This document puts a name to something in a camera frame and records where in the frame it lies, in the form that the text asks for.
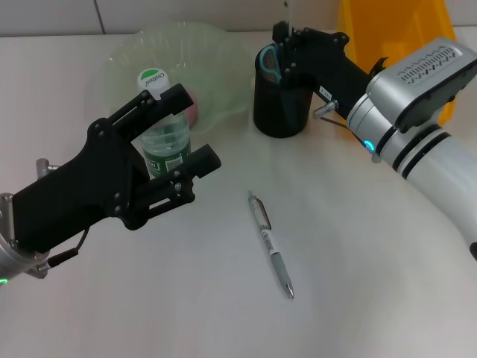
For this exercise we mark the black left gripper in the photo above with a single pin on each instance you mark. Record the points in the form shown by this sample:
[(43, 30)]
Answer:
[(74, 194)]

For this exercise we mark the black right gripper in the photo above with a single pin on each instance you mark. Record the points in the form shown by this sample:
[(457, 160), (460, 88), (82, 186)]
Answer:
[(328, 63)]

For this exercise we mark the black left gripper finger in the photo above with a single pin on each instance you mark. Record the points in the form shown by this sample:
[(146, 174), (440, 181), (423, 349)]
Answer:
[(175, 98), (205, 160)]

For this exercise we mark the pink toy peach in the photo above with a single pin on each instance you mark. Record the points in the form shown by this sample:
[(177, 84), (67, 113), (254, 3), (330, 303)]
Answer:
[(193, 110)]

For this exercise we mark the blue capped scissors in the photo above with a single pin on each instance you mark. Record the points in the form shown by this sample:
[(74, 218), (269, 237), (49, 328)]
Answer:
[(270, 61)]

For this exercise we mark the clear plastic ruler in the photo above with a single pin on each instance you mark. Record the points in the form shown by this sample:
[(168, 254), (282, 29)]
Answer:
[(288, 15)]

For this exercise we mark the clear green-label water bottle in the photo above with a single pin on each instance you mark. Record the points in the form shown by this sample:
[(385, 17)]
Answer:
[(167, 141)]

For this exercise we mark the green plastic wrapper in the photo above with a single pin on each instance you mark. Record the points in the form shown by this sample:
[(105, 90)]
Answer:
[(378, 65)]

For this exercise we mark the clear grey ballpoint pen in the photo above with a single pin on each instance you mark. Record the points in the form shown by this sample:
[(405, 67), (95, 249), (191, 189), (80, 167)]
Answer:
[(274, 253)]

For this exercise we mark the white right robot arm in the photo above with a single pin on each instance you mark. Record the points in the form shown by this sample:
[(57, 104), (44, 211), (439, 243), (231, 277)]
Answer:
[(428, 123)]

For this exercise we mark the green glass fruit plate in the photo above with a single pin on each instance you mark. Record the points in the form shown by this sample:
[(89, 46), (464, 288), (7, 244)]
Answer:
[(208, 59)]

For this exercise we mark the black mesh pen holder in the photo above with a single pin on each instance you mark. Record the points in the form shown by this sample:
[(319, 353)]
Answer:
[(279, 112)]

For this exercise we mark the yellow plastic bin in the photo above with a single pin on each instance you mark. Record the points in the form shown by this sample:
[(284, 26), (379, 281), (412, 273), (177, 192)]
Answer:
[(402, 30)]

